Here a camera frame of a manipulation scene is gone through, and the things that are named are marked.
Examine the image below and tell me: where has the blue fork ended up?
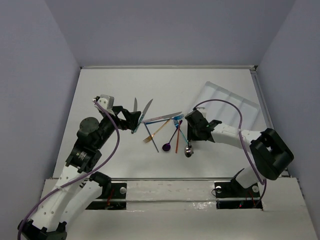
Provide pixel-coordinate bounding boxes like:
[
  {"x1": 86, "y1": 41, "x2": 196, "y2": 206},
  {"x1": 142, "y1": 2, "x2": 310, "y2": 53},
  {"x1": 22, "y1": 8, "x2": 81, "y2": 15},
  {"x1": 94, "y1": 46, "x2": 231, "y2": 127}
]
[{"x1": 173, "y1": 114, "x2": 189, "y2": 145}]

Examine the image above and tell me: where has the orange chopstick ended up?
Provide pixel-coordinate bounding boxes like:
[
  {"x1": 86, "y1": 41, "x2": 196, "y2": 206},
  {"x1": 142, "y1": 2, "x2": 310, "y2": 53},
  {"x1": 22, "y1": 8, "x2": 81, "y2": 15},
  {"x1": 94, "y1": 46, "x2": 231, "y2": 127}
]
[{"x1": 175, "y1": 120, "x2": 181, "y2": 154}]

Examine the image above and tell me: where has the white divided utensil tray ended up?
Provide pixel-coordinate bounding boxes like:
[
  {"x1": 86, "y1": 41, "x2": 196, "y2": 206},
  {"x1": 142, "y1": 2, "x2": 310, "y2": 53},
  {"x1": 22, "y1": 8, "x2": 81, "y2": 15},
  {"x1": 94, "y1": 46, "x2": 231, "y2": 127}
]
[{"x1": 191, "y1": 81, "x2": 260, "y2": 130}]

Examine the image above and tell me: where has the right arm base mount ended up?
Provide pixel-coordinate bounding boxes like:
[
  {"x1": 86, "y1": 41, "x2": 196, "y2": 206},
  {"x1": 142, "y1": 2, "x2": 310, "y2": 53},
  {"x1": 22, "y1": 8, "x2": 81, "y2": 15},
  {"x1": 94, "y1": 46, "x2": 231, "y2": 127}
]
[{"x1": 211, "y1": 181, "x2": 263, "y2": 210}]

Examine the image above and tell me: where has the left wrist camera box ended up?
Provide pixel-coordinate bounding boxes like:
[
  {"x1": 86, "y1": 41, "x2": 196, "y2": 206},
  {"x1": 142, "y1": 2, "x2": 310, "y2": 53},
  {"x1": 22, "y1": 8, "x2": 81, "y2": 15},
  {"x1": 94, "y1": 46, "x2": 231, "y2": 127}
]
[{"x1": 93, "y1": 94, "x2": 115, "y2": 111}]

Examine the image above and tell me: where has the silver spoon pink handle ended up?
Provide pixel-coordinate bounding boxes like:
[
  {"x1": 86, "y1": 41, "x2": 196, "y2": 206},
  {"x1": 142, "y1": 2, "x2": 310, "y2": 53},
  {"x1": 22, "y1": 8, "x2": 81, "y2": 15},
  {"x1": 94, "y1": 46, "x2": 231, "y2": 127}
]
[{"x1": 184, "y1": 140, "x2": 194, "y2": 158}]

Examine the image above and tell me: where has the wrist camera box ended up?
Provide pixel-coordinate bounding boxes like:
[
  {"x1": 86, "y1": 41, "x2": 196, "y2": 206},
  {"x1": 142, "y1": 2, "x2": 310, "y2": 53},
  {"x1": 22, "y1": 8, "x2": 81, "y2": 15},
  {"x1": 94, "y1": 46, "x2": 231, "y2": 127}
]
[
  {"x1": 93, "y1": 94, "x2": 115, "y2": 111},
  {"x1": 194, "y1": 106, "x2": 207, "y2": 118}
]

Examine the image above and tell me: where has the purple spoon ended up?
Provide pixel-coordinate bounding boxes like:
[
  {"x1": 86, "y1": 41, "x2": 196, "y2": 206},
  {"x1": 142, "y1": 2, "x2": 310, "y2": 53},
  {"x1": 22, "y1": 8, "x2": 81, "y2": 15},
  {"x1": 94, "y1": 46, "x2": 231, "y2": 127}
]
[{"x1": 162, "y1": 119, "x2": 183, "y2": 152}]

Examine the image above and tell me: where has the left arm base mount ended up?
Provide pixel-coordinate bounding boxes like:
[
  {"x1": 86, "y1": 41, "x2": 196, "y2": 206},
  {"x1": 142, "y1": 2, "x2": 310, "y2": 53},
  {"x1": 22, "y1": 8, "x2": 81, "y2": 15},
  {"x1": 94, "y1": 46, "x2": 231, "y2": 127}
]
[{"x1": 86, "y1": 181, "x2": 127, "y2": 210}]

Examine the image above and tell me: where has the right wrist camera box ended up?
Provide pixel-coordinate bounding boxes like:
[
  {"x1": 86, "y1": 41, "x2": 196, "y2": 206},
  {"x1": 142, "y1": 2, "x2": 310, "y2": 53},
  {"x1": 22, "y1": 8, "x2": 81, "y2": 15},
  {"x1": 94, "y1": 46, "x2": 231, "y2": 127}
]
[{"x1": 194, "y1": 106, "x2": 207, "y2": 118}]

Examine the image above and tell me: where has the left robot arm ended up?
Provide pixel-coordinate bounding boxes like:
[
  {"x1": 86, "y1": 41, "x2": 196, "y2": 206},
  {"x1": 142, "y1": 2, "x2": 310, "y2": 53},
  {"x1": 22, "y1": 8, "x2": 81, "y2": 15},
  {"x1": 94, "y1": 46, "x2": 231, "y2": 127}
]
[{"x1": 17, "y1": 103, "x2": 142, "y2": 240}]

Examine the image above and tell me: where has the aluminium frame rail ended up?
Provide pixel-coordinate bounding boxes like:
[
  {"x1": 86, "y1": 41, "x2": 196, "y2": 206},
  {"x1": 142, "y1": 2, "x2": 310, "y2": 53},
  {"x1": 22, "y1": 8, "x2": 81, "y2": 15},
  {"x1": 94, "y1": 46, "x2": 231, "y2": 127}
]
[{"x1": 80, "y1": 65, "x2": 257, "y2": 71}]

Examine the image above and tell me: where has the blue chopstick diagonal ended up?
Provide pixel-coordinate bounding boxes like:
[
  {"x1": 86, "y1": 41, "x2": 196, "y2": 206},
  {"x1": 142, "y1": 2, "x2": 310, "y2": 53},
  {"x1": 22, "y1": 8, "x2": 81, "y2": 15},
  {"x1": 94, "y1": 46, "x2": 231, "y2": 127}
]
[{"x1": 144, "y1": 123, "x2": 159, "y2": 153}]

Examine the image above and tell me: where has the silver knife pink handle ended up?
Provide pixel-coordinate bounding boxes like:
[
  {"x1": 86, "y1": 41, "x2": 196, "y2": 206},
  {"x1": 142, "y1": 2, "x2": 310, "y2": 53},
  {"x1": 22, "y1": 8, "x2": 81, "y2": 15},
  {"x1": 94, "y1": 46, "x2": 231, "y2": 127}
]
[{"x1": 142, "y1": 111, "x2": 182, "y2": 123}]

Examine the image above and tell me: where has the gold fork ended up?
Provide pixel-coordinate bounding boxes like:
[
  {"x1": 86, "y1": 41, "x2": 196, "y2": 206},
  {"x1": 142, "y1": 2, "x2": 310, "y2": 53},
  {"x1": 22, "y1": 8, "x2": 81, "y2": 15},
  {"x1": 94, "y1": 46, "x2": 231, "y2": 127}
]
[{"x1": 143, "y1": 120, "x2": 170, "y2": 143}]

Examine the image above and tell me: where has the silver knife dark handle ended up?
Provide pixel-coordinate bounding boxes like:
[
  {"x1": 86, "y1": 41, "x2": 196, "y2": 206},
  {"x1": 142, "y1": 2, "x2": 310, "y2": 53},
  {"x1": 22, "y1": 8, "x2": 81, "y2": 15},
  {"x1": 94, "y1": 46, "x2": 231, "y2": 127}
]
[{"x1": 133, "y1": 97, "x2": 138, "y2": 112}]

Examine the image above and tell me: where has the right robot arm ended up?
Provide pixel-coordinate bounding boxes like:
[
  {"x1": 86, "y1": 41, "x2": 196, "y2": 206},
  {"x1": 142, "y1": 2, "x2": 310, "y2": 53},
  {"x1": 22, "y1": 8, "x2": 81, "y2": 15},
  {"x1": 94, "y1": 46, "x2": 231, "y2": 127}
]
[{"x1": 185, "y1": 110, "x2": 294, "y2": 196}]

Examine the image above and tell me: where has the silver knife teal handle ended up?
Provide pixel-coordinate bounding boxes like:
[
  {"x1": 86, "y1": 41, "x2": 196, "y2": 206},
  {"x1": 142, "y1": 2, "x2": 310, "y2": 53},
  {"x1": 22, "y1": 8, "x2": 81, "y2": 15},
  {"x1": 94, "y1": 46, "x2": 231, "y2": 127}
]
[{"x1": 131, "y1": 99, "x2": 153, "y2": 134}]

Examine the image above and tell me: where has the blue chopstick horizontal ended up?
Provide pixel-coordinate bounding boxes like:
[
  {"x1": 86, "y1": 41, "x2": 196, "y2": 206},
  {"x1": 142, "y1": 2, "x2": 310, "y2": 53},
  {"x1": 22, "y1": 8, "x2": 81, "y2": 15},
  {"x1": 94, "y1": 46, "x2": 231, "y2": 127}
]
[{"x1": 144, "y1": 118, "x2": 171, "y2": 125}]

